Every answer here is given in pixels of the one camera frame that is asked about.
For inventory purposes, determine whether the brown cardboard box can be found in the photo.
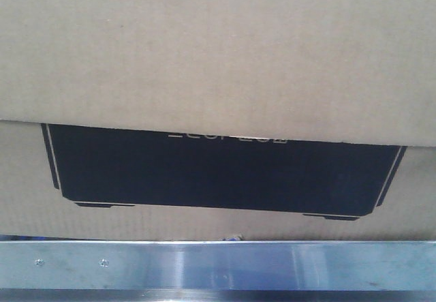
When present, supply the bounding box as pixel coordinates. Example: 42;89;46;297
1;0;435;241

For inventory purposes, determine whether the blue object behind rail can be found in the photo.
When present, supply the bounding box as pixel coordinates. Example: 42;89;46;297
223;235;244;241

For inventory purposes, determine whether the metal shelf rail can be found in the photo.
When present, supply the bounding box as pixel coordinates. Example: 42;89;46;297
1;241;435;301

